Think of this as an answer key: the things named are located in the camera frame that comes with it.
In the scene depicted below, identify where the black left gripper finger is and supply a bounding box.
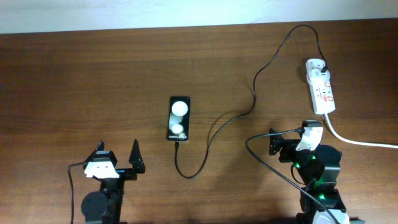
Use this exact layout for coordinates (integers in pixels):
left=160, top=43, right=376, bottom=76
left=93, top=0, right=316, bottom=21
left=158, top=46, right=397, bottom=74
left=129, top=139, right=146, bottom=174
left=83, top=141, right=118, bottom=169

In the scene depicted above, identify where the black Galaxy smartphone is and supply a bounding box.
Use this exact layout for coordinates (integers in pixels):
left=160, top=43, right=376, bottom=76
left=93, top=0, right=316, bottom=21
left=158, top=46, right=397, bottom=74
left=166, top=96, right=190, bottom=142

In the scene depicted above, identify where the black USB charging cable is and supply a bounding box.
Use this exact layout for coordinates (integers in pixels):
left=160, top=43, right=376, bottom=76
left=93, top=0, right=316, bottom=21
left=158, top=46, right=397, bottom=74
left=174, top=24, right=328, bottom=180

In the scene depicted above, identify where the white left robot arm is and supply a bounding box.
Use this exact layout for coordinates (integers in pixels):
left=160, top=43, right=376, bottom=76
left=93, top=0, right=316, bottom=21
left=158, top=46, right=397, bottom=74
left=81, top=140, right=146, bottom=224

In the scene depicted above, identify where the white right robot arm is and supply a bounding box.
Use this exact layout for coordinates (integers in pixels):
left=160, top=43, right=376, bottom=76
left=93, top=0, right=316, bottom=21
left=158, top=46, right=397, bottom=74
left=269, top=127, right=349, bottom=224

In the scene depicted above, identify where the white USB charger plug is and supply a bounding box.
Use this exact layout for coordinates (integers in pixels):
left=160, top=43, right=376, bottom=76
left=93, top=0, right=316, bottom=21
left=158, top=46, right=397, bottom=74
left=305, top=58, right=330, bottom=84

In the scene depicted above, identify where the white power strip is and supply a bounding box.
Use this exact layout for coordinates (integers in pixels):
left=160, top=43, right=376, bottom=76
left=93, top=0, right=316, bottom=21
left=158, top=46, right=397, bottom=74
left=308, top=80, right=336, bottom=114

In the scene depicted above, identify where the white power strip cord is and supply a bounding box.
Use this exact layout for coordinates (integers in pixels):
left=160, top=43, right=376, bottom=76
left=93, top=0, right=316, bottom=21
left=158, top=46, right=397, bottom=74
left=322, top=113, right=398, bottom=149

